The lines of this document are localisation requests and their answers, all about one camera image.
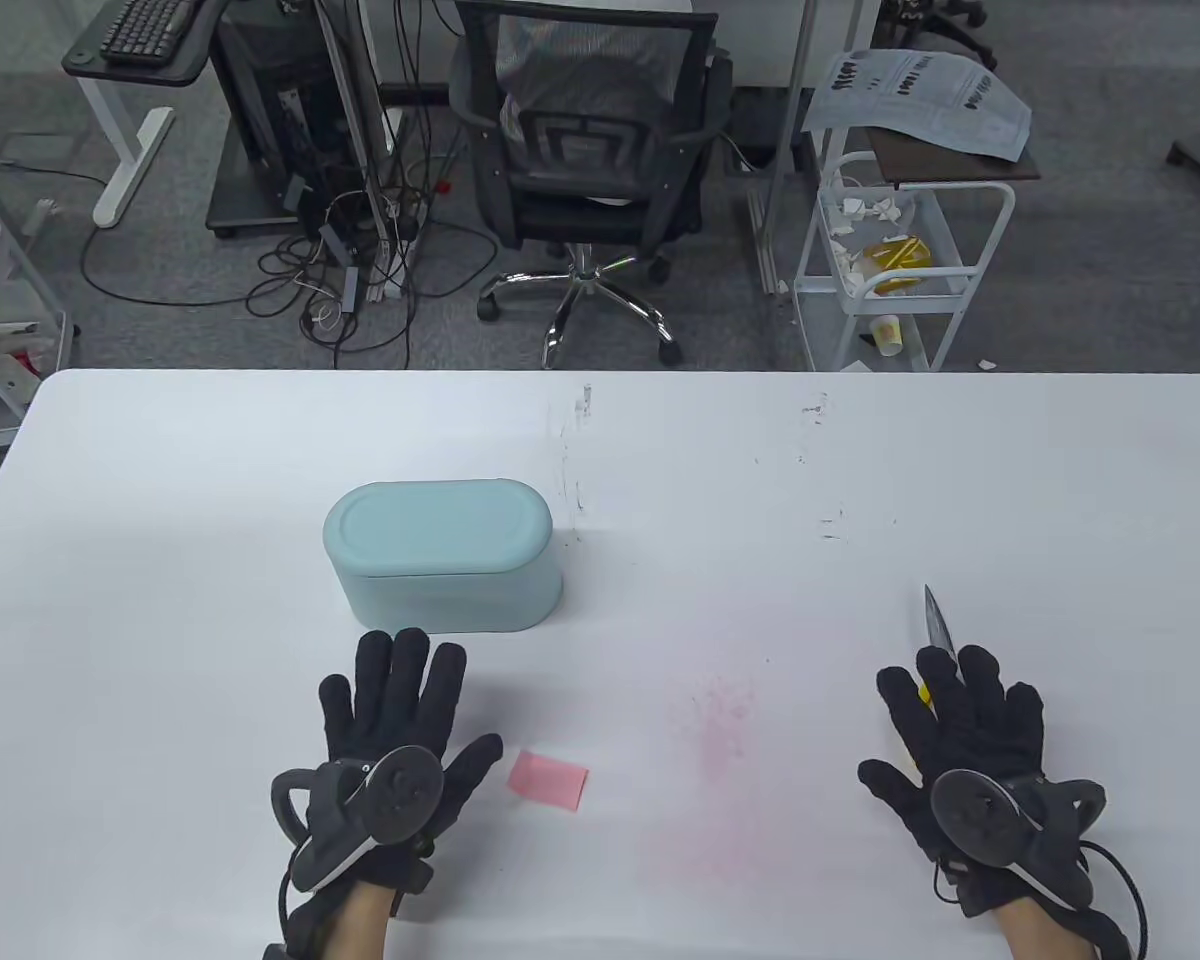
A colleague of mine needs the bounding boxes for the silver aluminium post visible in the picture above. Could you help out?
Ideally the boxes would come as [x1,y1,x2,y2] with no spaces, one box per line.
[315,0,401,301]
[748,0,828,296]

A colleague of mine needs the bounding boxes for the black keyboard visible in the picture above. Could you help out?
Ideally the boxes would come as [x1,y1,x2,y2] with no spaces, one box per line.
[99,0,206,66]

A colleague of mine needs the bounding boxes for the black wheeled cart base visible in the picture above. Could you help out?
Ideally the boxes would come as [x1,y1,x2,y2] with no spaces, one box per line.
[207,150,323,239]

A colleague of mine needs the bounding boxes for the black chair base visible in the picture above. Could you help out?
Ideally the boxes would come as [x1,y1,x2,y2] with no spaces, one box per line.
[875,0,998,71]

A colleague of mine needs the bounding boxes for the printed newspaper sheet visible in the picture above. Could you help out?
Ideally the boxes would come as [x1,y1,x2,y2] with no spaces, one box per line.
[800,48,1033,163]

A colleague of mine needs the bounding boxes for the pink waste paper sheet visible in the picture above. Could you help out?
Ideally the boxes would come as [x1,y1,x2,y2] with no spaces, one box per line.
[507,752,590,812]

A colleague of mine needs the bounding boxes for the person's right hand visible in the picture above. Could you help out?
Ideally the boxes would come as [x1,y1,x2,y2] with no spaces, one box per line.
[857,645,1046,906]

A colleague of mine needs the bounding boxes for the yellow and red scissors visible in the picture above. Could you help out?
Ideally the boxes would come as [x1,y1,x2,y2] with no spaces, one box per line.
[900,585,961,786]

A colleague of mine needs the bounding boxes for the person's left hand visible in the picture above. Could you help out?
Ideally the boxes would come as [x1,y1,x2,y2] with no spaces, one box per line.
[319,628,504,891]

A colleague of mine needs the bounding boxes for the brown board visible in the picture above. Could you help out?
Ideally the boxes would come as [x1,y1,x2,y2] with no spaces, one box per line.
[865,125,1043,186]

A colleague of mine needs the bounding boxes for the black desk with white leg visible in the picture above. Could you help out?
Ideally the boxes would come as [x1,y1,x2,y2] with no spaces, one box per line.
[61,0,231,229]

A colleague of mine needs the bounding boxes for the black computer tower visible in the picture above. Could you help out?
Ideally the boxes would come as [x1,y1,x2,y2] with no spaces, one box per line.
[210,0,361,201]

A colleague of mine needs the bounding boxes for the white metal rack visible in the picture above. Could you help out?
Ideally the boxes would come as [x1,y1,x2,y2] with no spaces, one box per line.
[0,150,76,456]

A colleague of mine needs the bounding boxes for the black mesh office chair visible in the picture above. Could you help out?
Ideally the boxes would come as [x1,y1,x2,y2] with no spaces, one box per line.
[447,0,734,369]

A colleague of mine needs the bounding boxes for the tangle of black cables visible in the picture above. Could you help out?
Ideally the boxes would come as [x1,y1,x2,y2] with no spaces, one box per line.
[80,100,501,366]

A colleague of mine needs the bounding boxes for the white power strip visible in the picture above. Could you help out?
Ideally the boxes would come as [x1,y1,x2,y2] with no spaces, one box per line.
[363,225,406,306]

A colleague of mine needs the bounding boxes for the black and white hand controller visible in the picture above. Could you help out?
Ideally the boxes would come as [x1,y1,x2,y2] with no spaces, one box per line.
[930,768,1108,916]
[271,745,443,894]

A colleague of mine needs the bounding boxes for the heap of white paper scraps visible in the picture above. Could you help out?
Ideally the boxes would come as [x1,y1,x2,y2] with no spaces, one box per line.
[825,190,916,291]

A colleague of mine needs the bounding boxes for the white rolling cart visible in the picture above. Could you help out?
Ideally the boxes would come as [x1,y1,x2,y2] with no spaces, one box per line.
[792,150,1017,373]

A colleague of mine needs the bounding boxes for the yellow packet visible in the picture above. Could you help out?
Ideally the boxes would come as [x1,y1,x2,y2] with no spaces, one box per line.
[865,235,933,298]

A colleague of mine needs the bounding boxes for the mint green lidded box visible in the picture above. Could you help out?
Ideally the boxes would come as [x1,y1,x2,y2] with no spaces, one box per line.
[322,480,564,634]

